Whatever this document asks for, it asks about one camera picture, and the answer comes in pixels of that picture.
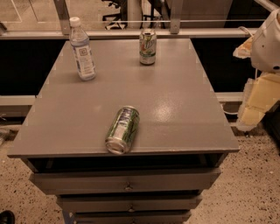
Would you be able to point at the upright green soda can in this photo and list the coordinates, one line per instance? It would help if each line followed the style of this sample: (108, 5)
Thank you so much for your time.
(147, 46)

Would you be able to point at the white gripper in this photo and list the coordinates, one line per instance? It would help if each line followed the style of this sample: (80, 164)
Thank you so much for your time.
(267, 46)

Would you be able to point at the black shoe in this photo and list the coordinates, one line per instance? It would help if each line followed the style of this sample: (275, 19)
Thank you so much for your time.
(7, 217)

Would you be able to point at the grey drawer cabinet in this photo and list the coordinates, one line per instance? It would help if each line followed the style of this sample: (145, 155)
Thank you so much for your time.
(135, 145)

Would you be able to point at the black office chair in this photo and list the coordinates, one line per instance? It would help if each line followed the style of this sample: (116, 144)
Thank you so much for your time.
(119, 18)

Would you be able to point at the lying green soda can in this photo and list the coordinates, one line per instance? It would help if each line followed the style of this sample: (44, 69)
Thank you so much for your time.
(122, 131)

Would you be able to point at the clear plastic water bottle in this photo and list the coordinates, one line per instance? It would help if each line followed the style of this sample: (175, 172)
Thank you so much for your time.
(79, 41)

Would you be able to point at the metal railing frame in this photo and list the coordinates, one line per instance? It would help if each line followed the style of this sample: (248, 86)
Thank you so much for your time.
(49, 19)

